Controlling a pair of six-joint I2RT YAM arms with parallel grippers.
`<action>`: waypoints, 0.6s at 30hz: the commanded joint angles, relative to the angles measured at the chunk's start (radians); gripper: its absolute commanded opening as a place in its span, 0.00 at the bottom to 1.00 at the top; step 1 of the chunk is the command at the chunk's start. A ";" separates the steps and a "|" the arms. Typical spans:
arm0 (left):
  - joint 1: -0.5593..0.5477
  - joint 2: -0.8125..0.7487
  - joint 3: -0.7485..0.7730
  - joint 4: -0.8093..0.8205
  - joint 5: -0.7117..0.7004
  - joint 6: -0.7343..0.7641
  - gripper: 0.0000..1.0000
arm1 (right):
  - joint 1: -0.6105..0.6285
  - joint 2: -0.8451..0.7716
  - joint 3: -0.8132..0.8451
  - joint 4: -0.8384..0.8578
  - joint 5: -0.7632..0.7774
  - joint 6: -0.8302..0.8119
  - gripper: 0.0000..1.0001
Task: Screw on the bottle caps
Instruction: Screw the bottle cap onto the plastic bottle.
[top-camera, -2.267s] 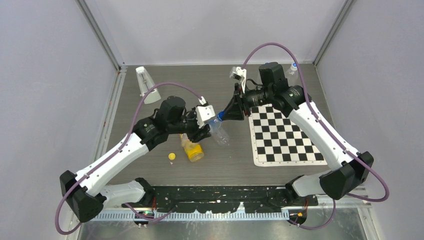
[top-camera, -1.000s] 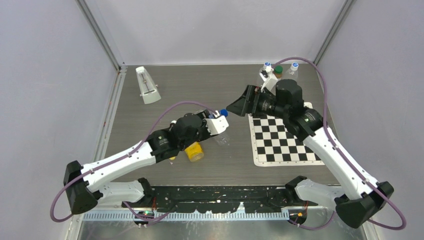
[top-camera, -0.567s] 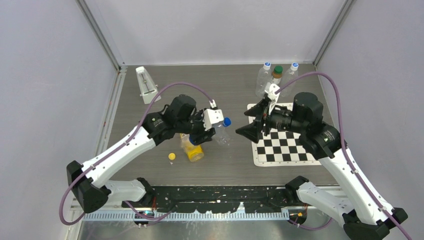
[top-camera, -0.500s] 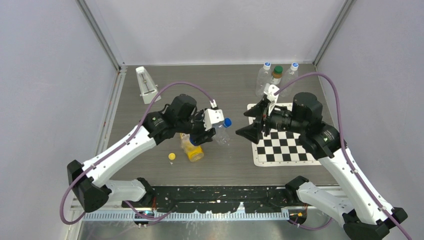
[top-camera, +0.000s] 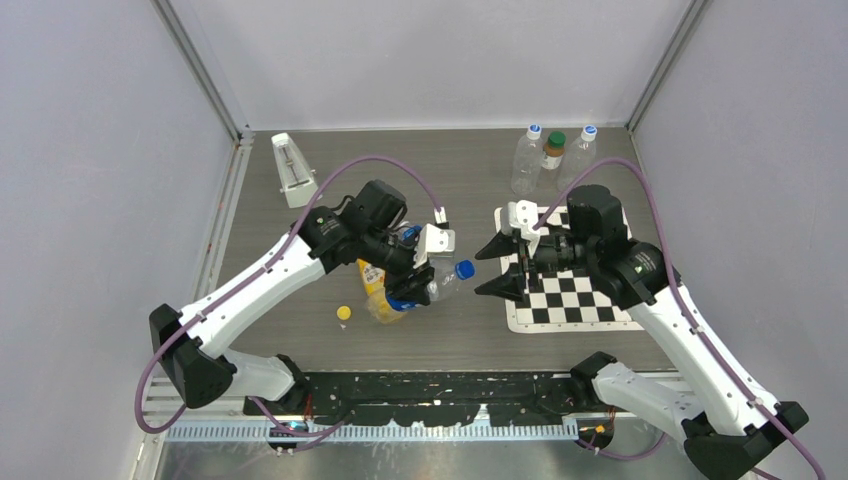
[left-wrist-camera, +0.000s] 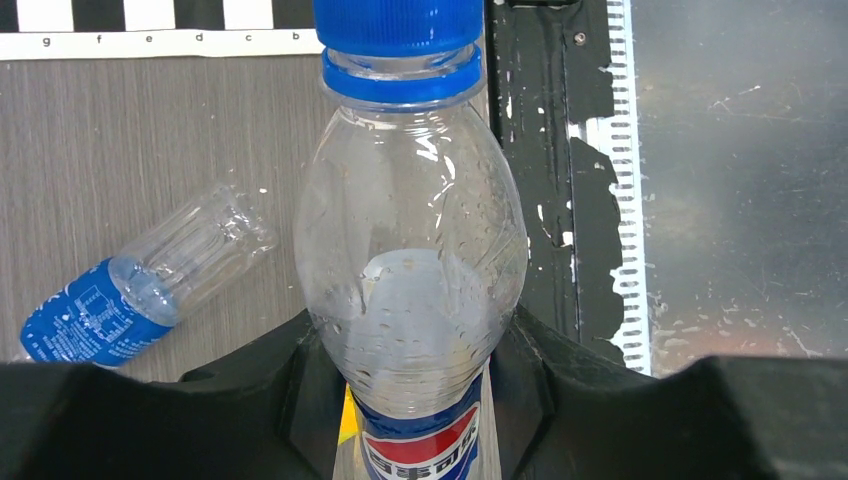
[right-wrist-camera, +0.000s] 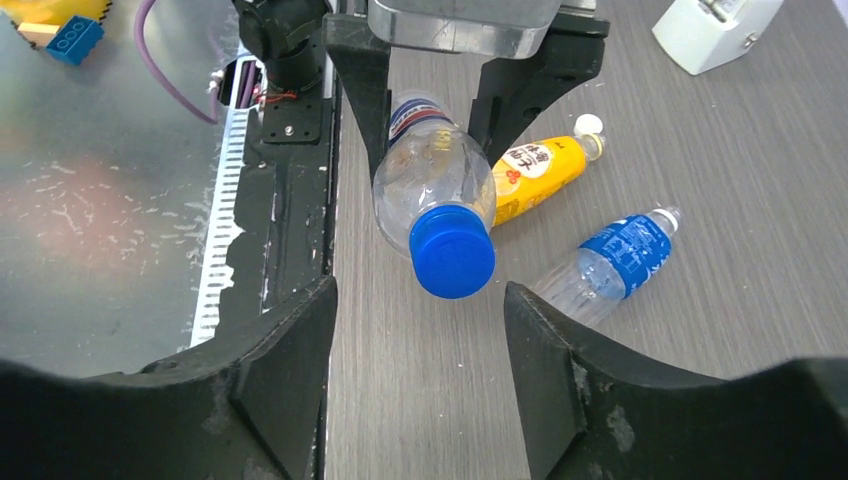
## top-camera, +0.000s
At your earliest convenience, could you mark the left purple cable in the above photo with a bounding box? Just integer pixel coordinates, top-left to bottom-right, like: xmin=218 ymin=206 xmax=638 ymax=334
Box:
xmin=134 ymin=155 xmax=446 ymax=436

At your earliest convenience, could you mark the clear bottle blue label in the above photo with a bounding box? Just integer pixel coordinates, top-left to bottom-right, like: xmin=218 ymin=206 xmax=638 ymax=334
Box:
xmin=397 ymin=224 xmax=422 ymax=246

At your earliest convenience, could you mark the checkerboard calibration mat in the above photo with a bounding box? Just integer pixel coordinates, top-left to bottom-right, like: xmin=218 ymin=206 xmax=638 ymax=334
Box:
xmin=494 ymin=203 xmax=644 ymax=335

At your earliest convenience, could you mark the yellow juice bottle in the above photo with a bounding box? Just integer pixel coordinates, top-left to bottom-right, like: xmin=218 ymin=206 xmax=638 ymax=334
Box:
xmin=357 ymin=259 xmax=406 ymax=324

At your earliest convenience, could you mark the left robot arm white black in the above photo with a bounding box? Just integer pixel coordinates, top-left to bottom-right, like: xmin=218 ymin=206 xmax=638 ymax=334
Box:
xmin=149 ymin=180 xmax=455 ymax=414

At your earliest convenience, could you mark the green cap brown bottle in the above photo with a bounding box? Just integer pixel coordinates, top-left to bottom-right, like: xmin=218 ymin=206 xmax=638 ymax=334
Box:
xmin=541 ymin=131 xmax=567 ymax=171

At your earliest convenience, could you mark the clear bottle pepsi label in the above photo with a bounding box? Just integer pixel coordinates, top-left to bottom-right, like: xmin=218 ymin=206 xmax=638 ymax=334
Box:
xmin=385 ymin=259 xmax=466 ymax=312

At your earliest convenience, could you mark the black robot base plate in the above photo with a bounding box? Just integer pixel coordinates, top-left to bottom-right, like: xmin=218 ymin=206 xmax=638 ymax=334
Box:
xmin=242 ymin=372 xmax=617 ymax=448

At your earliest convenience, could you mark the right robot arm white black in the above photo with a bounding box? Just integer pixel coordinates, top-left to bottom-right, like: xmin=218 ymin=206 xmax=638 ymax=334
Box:
xmin=477 ymin=185 xmax=808 ymax=479

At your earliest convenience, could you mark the blue bottle cap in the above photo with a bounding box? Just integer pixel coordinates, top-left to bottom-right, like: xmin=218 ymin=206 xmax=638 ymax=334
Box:
xmin=454 ymin=260 xmax=476 ymax=280

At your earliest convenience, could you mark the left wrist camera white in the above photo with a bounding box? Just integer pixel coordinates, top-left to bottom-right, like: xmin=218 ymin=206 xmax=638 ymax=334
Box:
xmin=414 ymin=207 xmax=457 ymax=268

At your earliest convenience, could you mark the left standing clear bottle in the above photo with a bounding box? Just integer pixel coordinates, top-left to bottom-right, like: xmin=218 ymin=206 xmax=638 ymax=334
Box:
xmin=510 ymin=124 xmax=542 ymax=196

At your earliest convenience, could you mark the white metronome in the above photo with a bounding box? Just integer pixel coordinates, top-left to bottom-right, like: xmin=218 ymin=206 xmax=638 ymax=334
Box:
xmin=271 ymin=133 xmax=319 ymax=209

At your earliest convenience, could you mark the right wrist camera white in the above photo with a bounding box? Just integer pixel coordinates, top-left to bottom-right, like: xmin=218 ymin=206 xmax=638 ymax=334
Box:
xmin=496 ymin=200 xmax=543 ymax=242

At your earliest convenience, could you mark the purple cable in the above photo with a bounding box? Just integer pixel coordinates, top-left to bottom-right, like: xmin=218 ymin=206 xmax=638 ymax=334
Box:
xmin=533 ymin=157 xmax=828 ymax=480
xmin=134 ymin=155 xmax=446 ymax=436

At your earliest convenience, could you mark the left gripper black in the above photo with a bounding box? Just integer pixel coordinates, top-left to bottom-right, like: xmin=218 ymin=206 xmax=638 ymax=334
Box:
xmin=360 ymin=226 xmax=434 ymax=303

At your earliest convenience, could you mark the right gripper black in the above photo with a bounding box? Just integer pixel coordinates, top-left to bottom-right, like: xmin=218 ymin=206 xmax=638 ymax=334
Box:
xmin=475 ymin=227 xmax=596 ymax=302

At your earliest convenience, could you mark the yellow bottle cap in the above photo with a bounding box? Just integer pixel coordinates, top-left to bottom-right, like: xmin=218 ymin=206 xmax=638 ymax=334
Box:
xmin=336 ymin=305 xmax=352 ymax=322

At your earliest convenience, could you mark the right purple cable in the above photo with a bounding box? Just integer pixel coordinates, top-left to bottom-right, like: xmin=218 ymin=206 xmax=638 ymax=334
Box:
xmin=533 ymin=157 xmax=828 ymax=480

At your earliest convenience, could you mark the standing clear bottle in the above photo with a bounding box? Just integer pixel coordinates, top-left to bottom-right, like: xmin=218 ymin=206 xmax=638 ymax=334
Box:
xmin=556 ymin=125 xmax=597 ymax=192
xmin=510 ymin=124 xmax=542 ymax=196

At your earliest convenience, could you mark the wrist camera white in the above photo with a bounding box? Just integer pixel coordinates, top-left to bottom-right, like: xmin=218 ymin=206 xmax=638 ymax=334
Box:
xmin=496 ymin=200 xmax=543 ymax=242
xmin=414 ymin=207 xmax=457 ymax=268

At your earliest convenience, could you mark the right standing clear bottle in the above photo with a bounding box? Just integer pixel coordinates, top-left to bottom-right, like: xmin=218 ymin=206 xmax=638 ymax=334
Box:
xmin=556 ymin=125 xmax=597 ymax=192

